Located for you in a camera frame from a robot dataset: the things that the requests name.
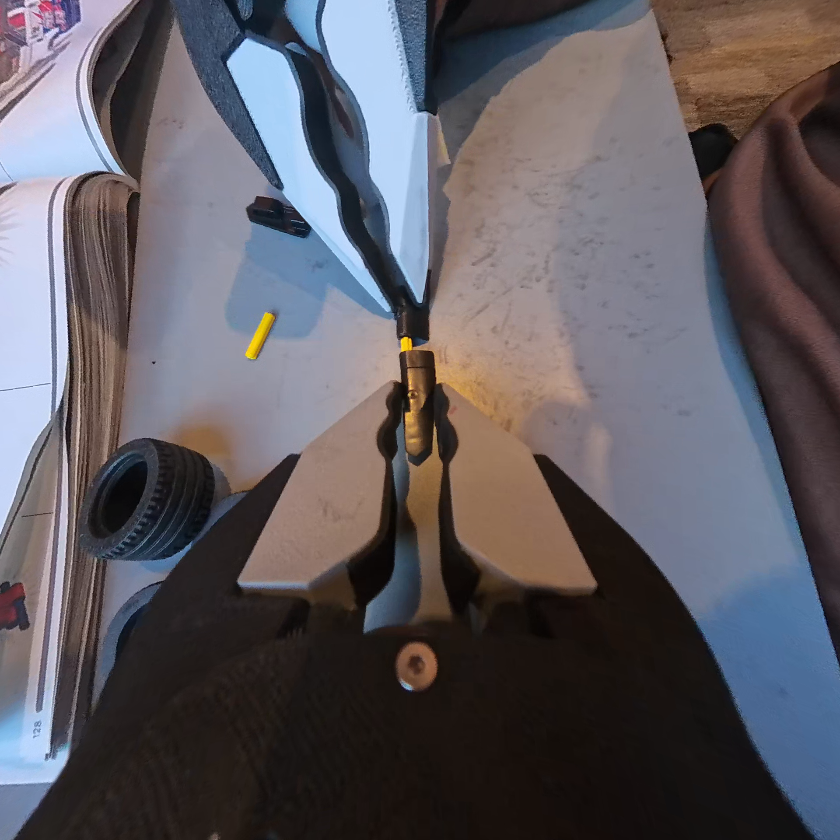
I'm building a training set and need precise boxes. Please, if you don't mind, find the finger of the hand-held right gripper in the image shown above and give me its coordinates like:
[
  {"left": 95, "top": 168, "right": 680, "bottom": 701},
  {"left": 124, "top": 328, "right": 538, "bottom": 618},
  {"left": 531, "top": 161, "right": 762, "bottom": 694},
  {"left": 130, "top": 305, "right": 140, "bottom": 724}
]
[
  {"left": 225, "top": 36, "right": 396, "bottom": 314},
  {"left": 320, "top": 0, "right": 438, "bottom": 306}
]

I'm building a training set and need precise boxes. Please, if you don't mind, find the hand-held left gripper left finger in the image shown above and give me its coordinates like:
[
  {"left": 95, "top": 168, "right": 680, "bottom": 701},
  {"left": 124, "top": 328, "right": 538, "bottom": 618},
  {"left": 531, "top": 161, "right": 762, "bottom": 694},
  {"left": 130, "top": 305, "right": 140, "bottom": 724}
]
[{"left": 238, "top": 379, "right": 401, "bottom": 605}]

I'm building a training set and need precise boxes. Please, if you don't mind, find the grey desk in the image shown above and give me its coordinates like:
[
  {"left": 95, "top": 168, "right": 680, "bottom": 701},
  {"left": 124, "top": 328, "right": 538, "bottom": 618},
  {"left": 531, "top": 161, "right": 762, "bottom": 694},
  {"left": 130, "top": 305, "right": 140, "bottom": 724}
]
[{"left": 0, "top": 0, "right": 840, "bottom": 840}]

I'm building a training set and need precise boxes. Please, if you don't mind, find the black rubber tyre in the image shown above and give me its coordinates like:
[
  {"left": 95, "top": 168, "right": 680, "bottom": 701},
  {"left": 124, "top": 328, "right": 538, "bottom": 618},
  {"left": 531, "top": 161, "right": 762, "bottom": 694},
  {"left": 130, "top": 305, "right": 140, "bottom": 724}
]
[
  {"left": 197, "top": 489, "right": 252, "bottom": 546},
  {"left": 105, "top": 581, "right": 165, "bottom": 670},
  {"left": 79, "top": 438, "right": 217, "bottom": 562}
]

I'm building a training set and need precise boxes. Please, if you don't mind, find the person's brown clothing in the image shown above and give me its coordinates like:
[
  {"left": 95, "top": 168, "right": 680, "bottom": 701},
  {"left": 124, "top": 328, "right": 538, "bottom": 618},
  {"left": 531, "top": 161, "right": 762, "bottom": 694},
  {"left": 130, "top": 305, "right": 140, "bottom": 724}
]
[{"left": 705, "top": 66, "right": 840, "bottom": 664}]

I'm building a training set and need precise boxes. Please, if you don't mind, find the black brick piece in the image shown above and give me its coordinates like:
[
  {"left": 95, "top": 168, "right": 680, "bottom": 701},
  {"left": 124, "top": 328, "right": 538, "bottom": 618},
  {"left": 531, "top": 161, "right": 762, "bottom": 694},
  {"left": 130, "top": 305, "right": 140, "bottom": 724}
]
[
  {"left": 246, "top": 196, "right": 312, "bottom": 240},
  {"left": 400, "top": 350, "right": 437, "bottom": 467}
]

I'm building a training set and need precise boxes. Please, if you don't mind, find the small black curved piece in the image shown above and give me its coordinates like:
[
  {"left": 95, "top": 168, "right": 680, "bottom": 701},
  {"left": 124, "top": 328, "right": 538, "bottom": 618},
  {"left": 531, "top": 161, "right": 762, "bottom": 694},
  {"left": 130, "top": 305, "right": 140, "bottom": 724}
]
[{"left": 395, "top": 289, "right": 431, "bottom": 342}]

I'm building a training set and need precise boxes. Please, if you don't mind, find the building instruction booklet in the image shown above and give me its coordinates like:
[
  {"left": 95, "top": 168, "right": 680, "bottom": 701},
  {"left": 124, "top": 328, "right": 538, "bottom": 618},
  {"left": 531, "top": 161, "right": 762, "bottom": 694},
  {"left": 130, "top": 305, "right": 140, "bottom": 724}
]
[{"left": 0, "top": 0, "right": 175, "bottom": 785}]

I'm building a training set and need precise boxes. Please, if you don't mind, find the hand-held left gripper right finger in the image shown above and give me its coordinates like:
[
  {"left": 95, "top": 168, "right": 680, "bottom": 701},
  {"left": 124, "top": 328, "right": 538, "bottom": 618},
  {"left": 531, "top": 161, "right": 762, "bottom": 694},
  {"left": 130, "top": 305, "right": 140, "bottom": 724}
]
[{"left": 433, "top": 382, "right": 598, "bottom": 611}]

